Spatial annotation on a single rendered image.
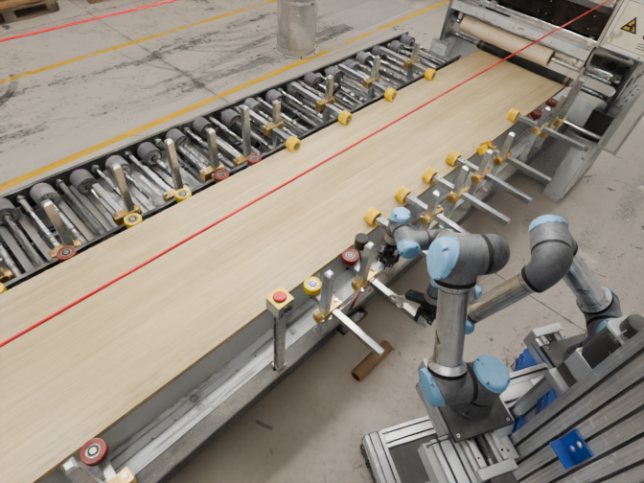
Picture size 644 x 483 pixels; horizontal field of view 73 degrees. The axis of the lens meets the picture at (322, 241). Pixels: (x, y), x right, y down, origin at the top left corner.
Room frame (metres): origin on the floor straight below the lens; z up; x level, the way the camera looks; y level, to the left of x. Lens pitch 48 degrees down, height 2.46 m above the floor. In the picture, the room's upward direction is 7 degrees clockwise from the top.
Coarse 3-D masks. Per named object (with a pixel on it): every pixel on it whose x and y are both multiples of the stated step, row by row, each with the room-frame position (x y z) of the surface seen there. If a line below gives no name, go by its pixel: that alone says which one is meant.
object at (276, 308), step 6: (282, 288) 0.87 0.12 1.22; (270, 294) 0.84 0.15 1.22; (288, 294) 0.85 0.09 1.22; (270, 300) 0.82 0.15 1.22; (288, 300) 0.83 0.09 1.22; (270, 306) 0.81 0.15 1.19; (276, 306) 0.80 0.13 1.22; (282, 306) 0.80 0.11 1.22; (276, 312) 0.79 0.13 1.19; (282, 312) 0.80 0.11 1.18
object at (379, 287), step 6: (354, 264) 1.31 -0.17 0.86; (354, 270) 1.29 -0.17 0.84; (378, 282) 1.23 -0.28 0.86; (378, 288) 1.19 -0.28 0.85; (384, 288) 1.19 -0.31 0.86; (384, 294) 1.17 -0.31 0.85; (396, 306) 1.12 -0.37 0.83; (408, 306) 1.11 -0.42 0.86; (408, 312) 1.08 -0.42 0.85; (414, 312) 1.08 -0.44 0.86
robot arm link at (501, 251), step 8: (432, 232) 1.11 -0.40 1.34; (440, 232) 1.10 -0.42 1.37; (448, 232) 1.06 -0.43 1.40; (456, 232) 1.04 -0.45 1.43; (432, 240) 1.08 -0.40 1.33; (496, 240) 0.83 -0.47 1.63; (504, 240) 0.86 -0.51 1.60; (496, 248) 0.80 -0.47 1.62; (504, 248) 0.81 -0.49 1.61; (496, 256) 0.79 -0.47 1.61; (504, 256) 0.80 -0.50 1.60; (496, 264) 0.78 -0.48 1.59; (504, 264) 0.79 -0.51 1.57
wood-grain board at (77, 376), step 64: (384, 128) 2.44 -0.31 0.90; (448, 128) 2.53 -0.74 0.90; (256, 192) 1.69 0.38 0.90; (320, 192) 1.76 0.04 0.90; (384, 192) 1.82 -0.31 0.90; (128, 256) 1.17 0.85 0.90; (192, 256) 1.21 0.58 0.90; (256, 256) 1.26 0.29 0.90; (320, 256) 1.31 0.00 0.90; (0, 320) 0.79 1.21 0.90; (64, 320) 0.82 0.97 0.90; (128, 320) 0.85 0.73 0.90; (192, 320) 0.89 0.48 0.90; (0, 384) 0.54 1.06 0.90; (64, 384) 0.57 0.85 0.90; (128, 384) 0.60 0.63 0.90; (0, 448) 0.34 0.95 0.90; (64, 448) 0.37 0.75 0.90
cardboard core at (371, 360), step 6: (384, 342) 1.37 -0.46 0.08; (384, 348) 1.32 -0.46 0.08; (390, 348) 1.34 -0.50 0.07; (372, 354) 1.28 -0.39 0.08; (384, 354) 1.29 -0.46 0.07; (366, 360) 1.23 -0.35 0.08; (372, 360) 1.23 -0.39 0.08; (378, 360) 1.24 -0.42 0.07; (360, 366) 1.19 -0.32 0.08; (366, 366) 1.19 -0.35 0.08; (372, 366) 1.20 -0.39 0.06; (354, 372) 1.15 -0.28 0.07; (360, 372) 1.15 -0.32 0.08; (366, 372) 1.16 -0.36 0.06; (354, 378) 1.14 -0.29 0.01; (360, 378) 1.12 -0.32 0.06
